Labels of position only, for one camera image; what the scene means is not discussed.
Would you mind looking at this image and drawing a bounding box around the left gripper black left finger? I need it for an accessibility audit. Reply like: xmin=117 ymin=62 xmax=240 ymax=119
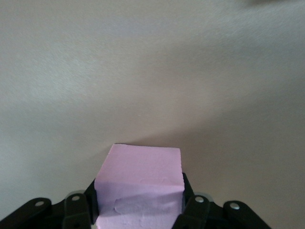
xmin=0 ymin=178 xmax=99 ymax=229

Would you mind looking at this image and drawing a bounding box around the pink foam cube block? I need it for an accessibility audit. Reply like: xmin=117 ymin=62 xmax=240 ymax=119
xmin=94 ymin=143 xmax=185 ymax=229

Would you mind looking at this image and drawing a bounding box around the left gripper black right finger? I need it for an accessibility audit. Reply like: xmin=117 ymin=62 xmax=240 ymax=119
xmin=175 ymin=172 xmax=272 ymax=229

